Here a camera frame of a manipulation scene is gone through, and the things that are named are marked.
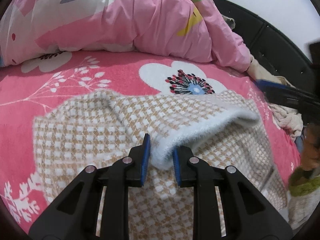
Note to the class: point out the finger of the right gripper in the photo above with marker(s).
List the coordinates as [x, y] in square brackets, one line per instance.
[265, 85]

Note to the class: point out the pink floral bed blanket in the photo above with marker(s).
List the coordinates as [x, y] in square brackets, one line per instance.
[37, 86]

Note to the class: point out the beige houndstooth knit coat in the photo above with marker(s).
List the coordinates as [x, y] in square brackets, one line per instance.
[100, 128]

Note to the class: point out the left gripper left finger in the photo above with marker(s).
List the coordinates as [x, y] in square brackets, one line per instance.
[94, 205]

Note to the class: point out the cream fuzzy garment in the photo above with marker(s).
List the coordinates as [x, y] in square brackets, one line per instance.
[287, 119]

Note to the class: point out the person right hand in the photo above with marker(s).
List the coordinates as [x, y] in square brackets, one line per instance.
[310, 152]

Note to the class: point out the pink cartoon duvet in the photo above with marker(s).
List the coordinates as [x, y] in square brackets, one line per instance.
[190, 29]

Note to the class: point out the blue denim garment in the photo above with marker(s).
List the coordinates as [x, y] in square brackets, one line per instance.
[299, 143]

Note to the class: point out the beige cloth garment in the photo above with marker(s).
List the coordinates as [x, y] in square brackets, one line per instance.
[257, 72]

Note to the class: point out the black padded headboard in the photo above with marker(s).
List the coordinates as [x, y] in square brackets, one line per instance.
[272, 49]

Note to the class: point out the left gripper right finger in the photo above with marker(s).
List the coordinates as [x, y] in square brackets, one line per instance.
[226, 204]

